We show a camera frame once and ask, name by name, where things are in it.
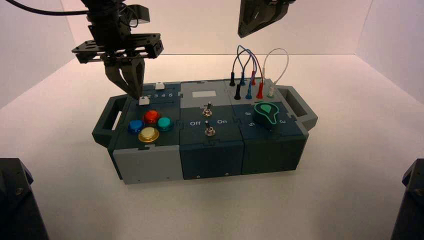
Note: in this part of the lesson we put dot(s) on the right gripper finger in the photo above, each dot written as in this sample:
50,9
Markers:
258,15

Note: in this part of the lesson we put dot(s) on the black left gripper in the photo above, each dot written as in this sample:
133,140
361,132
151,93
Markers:
116,46

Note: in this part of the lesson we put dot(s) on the white slider knob upward arrow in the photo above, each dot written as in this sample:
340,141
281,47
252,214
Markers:
144,101

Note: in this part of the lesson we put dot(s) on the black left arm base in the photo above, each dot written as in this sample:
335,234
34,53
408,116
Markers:
16,205

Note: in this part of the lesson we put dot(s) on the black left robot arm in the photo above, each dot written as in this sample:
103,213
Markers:
104,11

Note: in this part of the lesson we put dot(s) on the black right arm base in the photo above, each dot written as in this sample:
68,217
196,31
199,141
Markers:
412,205

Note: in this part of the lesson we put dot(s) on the white slider knob downward arrow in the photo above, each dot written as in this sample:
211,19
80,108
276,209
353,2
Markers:
159,86

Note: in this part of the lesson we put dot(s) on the red round push button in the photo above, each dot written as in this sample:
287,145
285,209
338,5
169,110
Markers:
151,116

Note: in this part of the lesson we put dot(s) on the blue round push button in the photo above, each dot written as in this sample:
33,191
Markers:
136,126

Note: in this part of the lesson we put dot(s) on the green round push button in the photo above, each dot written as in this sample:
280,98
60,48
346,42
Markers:
164,124

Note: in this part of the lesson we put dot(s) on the yellow round push button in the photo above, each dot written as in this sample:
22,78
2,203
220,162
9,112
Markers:
148,134

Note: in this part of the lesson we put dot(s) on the pale grey display panel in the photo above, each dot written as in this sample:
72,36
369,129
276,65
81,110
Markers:
204,94

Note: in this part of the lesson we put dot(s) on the dark green rotary knob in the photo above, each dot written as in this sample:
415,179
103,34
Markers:
265,116

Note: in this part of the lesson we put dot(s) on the dark teal grey control box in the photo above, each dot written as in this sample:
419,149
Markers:
212,159

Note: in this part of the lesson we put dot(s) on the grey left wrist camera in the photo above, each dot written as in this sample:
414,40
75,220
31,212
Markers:
139,15

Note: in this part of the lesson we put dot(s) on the metal toggle switch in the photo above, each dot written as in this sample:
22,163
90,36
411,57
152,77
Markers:
207,111
209,130

